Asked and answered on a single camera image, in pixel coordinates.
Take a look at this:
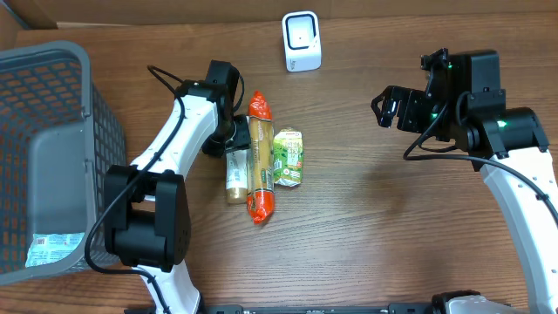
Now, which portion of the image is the green juice carton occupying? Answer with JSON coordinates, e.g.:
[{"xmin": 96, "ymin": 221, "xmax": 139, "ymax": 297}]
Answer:
[{"xmin": 273, "ymin": 128, "xmax": 303, "ymax": 188}]

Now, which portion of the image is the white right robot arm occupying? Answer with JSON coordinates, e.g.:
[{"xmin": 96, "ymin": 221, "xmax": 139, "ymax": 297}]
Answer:
[{"xmin": 371, "ymin": 48, "xmax": 557, "ymax": 313}]

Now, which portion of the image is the white cream tube gold cap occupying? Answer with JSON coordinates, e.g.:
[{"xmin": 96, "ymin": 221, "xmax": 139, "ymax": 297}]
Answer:
[{"xmin": 226, "ymin": 150, "xmax": 248, "ymax": 204}]

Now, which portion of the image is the white barcode scanner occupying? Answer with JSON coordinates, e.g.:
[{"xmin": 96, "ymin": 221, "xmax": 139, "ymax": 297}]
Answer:
[{"xmin": 282, "ymin": 10, "xmax": 322, "ymax": 72}]

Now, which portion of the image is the orange pasta packet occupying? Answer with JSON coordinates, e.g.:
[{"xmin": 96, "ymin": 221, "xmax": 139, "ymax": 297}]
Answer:
[{"xmin": 247, "ymin": 91, "xmax": 275, "ymax": 224}]

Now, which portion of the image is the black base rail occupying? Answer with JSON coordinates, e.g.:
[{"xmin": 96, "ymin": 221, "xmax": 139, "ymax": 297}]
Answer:
[{"xmin": 205, "ymin": 303, "xmax": 446, "ymax": 314}]

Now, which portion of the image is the teal wipes packet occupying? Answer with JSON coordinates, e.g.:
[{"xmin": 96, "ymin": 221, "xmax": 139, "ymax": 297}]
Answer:
[{"xmin": 25, "ymin": 233, "xmax": 84, "ymax": 268}]

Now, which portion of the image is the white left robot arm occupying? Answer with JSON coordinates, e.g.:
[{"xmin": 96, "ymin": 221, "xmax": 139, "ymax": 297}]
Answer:
[{"xmin": 99, "ymin": 60, "xmax": 250, "ymax": 313}]

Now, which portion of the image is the grey plastic shopping basket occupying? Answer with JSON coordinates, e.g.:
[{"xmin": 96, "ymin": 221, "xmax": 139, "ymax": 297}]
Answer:
[{"xmin": 1, "ymin": 41, "xmax": 126, "ymax": 285}]

